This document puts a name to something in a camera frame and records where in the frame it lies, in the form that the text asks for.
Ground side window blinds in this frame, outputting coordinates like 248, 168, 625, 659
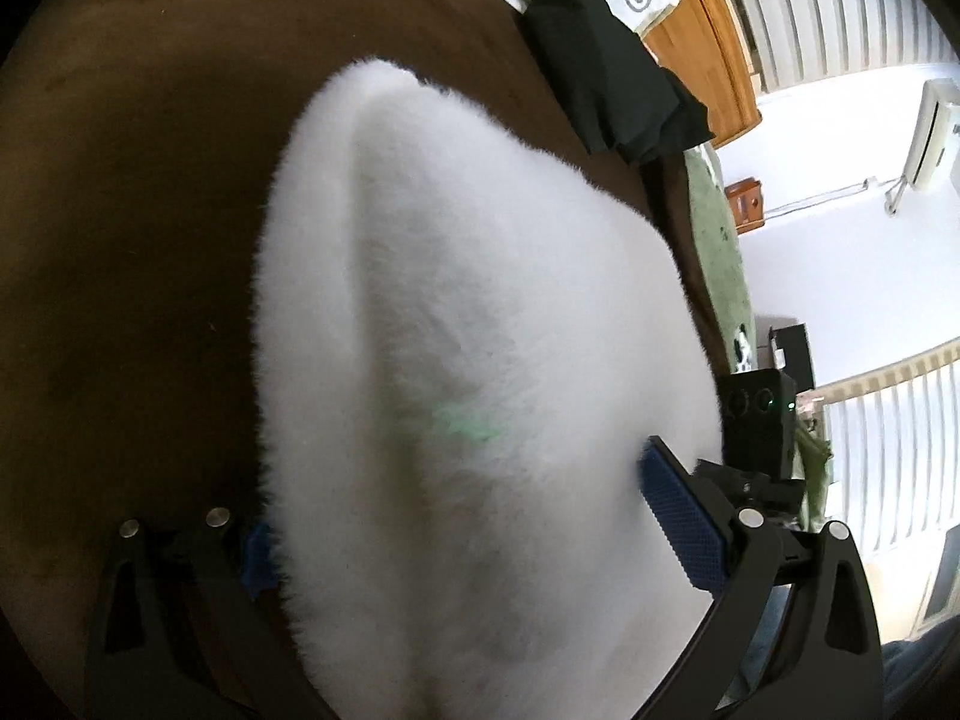
812, 340, 960, 646

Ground brown bed sheet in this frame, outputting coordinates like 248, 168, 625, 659
2, 0, 727, 718

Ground wooden chair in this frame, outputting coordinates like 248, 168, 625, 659
724, 177, 765, 234

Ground black garment pile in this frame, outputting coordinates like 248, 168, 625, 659
517, 0, 713, 164

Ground wooden headboard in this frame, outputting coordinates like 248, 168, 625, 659
644, 0, 761, 148

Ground white window blinds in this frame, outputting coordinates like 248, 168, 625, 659
731, 0, 958, 93

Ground wall air conditioner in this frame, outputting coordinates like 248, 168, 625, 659
885, 78, 960, 216

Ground white fuzzy cardigan black trim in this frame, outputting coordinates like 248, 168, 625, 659
254, 60, 721, 718

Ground green cow print blanket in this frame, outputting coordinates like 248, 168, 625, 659
685, 143, 757, 374

